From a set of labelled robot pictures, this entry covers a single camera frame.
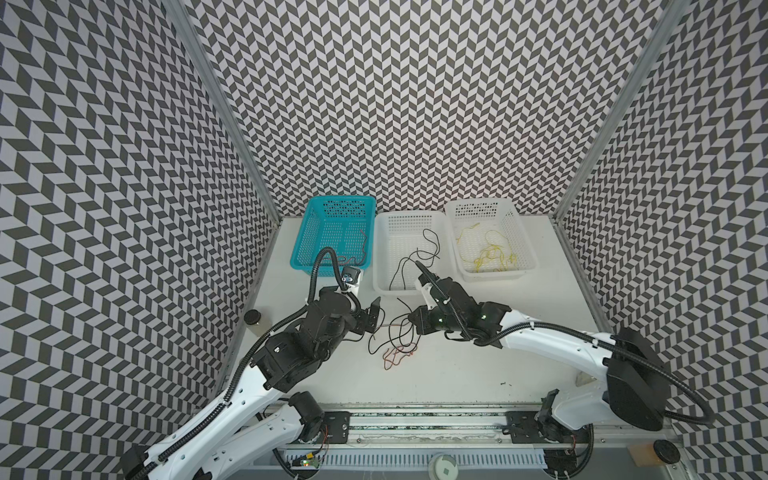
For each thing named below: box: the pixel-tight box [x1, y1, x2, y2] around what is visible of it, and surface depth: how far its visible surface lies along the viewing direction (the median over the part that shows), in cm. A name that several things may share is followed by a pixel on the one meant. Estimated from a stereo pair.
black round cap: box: [653, 439, 681, 464], surface depth 63 cm
